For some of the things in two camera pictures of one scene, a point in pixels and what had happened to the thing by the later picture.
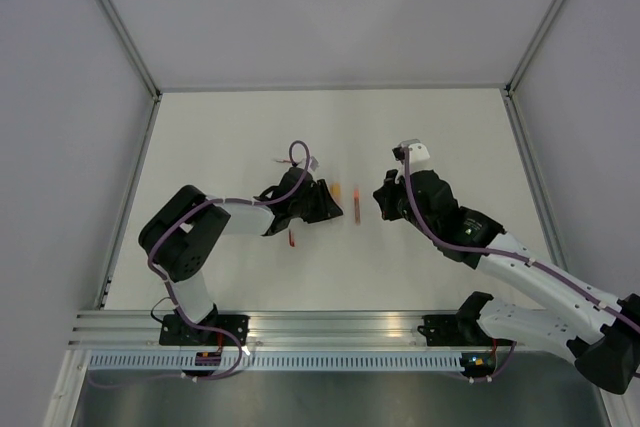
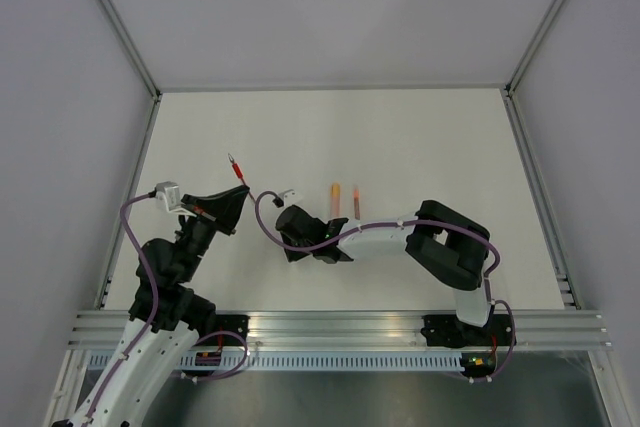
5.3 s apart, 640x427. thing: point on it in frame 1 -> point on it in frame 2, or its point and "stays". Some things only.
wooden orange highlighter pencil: x=357 y=205 stays
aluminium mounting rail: x=269 y=330 stays
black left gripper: x=326 y=207 -> x=225 y=206
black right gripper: x=386 y=193 -> x=295 y=255
